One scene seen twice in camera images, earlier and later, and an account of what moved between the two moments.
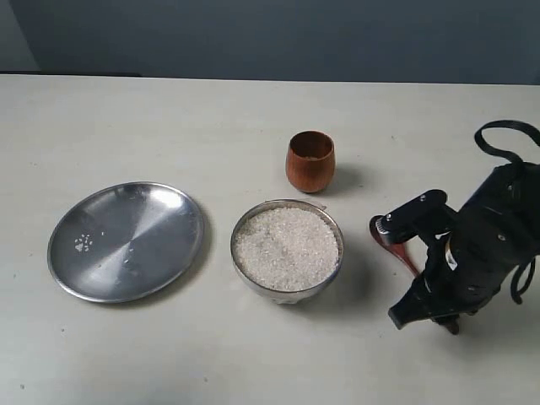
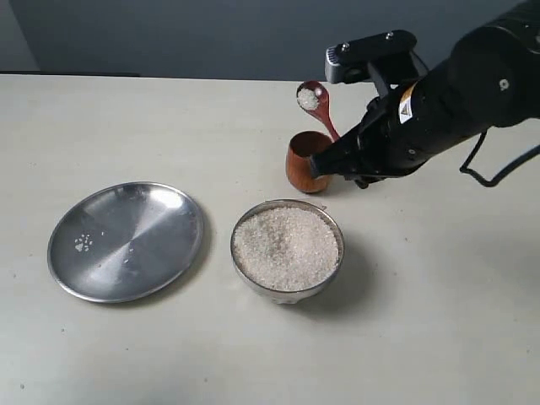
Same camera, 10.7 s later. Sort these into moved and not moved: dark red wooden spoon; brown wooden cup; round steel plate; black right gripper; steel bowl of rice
Moved: dark red wooden spoon; black right gripper
Not moved: brown wooden cup; round steel plate; steel bowl of rice
